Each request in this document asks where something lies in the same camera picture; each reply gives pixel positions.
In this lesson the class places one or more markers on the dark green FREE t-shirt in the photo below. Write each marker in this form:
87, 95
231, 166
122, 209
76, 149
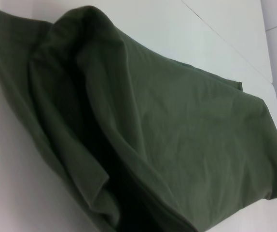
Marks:
153, 133

